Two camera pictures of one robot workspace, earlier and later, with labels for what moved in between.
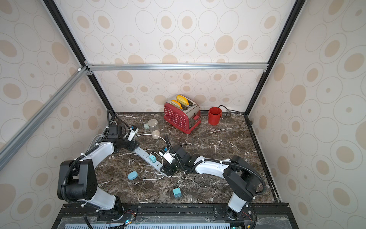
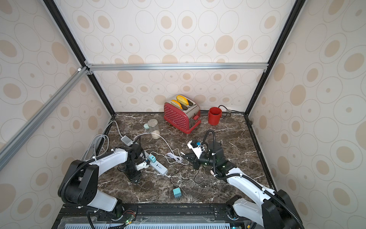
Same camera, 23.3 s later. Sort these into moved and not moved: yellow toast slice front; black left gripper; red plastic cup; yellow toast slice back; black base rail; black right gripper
Moved: black right gripper; black left gripper
Not moved: yellow toast slice back; yellow toast slice front; black base rail; red plastic cup
